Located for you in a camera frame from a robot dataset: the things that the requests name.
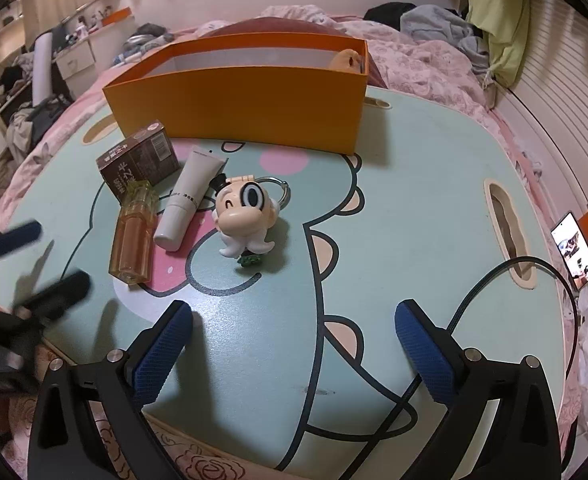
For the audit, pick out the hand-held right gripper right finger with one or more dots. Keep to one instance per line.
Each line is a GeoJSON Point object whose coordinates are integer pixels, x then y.
{"type": "Point", "coordinates": [421, 355]}

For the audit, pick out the white cosmetic tube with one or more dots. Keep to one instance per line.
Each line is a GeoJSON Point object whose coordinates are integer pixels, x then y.
{"type": "Point", "coordinates": [188, 195]}

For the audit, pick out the pink perfume bottle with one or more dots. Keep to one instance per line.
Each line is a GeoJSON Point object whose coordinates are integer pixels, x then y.
{"type": "Point", "coordinates": [131, 240]}

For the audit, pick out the grey clothing pile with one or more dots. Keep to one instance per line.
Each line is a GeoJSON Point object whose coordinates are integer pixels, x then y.
{"type": "Point", "coordinates": [434, 25]}

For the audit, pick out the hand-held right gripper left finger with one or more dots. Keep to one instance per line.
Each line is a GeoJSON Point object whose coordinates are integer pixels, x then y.
{"type": "Point", "coordinates": [161, 355]}

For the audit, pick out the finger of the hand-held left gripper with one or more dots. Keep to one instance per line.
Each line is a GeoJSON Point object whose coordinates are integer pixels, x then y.
{"type": "Point", "coordinates": [61, 289]}
{"type": "Point", "coordinates": [21, 234]}

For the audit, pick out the white drawer cabinet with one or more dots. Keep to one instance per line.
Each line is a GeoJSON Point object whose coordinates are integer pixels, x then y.
{"type": "Point", "coordinates": [73, 55]}

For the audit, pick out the tan plush toy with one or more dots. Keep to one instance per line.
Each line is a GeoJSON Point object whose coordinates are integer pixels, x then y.
{"type": "Point", "coordinates": [346, 60]}

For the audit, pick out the orange cardboard box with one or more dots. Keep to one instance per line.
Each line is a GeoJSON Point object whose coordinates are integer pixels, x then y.
{"type": "Point", "coordinates": [233, 110]}

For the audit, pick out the smartphone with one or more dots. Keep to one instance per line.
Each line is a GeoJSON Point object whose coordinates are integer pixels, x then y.
{"type": "Point", "coordinates": [574, 250]}

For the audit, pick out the black clothing pile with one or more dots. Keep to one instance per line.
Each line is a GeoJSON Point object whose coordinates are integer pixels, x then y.
{"type": "Point", "coordinates": [389, 12]}

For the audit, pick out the green cartoon lap table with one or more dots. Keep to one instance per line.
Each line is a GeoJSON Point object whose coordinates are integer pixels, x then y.
{"type": "Point", "coordinates": [424, 75]}

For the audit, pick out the brown card box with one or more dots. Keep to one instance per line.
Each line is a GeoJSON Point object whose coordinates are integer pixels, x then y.
{"type": "Point", "coordinates": [138, 160]}

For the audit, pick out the white rolled mat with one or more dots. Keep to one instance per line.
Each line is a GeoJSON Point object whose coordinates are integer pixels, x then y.
{"type": "Point", "coordinates": [43, 70]}

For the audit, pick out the light green cloth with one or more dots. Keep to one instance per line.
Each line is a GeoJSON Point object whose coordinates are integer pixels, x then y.
{"type": "Point", "coordinates": [499, 25]}

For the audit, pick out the small orange shelf box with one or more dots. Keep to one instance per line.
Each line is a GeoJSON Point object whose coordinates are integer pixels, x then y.
{"type": "Point", "coordinates": [118, 15]}

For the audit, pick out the grey striped clothes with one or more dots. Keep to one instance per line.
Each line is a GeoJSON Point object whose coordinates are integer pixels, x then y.
{"type": "Point", "coordinates": [148, 35]}

